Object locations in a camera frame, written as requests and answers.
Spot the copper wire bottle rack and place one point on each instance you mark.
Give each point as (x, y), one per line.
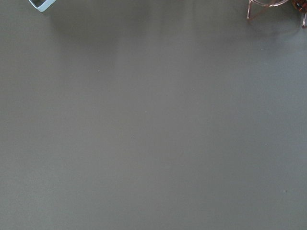
(256, 7)

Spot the white wire cup rack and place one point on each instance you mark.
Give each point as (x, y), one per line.
(41, 5)

